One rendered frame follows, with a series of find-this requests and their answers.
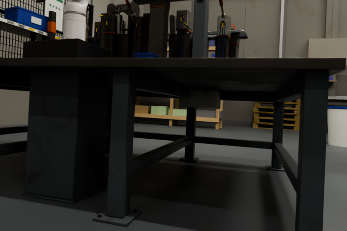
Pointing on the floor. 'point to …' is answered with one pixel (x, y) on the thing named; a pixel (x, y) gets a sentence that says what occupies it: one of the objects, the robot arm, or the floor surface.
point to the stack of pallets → (272, 115)
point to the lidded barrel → (337, 126)
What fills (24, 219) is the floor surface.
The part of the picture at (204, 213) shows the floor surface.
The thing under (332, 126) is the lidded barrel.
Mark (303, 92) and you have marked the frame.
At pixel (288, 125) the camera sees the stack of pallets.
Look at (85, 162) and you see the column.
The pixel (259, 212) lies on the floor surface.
